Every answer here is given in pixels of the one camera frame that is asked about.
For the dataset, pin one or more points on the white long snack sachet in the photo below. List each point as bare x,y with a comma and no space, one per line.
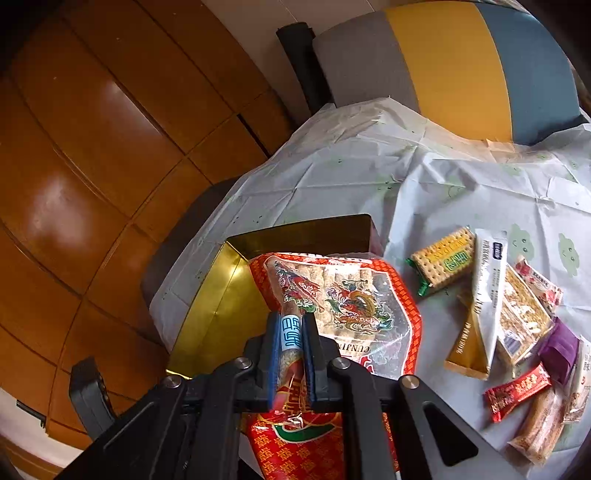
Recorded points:
488,295

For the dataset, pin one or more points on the grey yellow blue chair back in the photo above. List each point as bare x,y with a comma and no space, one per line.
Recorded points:
480,70

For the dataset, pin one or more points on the green yellow cracker pack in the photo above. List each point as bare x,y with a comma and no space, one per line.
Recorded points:
442,263

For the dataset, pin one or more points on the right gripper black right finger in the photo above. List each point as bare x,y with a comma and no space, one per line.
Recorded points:
380,435

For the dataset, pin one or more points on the gold-lined maroon tin box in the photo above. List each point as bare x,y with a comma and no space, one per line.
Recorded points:
228,308

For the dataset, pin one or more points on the orange crispy rice cake pack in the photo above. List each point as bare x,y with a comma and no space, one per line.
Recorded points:
542,427

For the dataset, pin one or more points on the yellow brown snack sachet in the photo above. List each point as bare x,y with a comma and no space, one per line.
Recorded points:
468,355

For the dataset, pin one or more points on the pink floral candy wrapper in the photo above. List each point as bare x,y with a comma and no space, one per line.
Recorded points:
549,294

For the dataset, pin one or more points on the clear puffed rice cake pack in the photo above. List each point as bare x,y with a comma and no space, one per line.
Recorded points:
524,321

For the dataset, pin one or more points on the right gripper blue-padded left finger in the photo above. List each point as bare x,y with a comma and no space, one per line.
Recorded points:
242,385

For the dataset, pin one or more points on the purple snack packet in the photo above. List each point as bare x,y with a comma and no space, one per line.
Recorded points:
559,352

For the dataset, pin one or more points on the large red dragon cracker pack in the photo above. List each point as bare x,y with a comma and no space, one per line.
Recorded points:
364,306

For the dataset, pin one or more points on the black chair frame post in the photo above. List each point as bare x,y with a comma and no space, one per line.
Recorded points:
297,40

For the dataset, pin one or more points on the red small candy bar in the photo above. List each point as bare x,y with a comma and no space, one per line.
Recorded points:
503,399

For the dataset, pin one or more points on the white cloud-print tablecloth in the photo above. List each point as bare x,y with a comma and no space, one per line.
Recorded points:
418,182

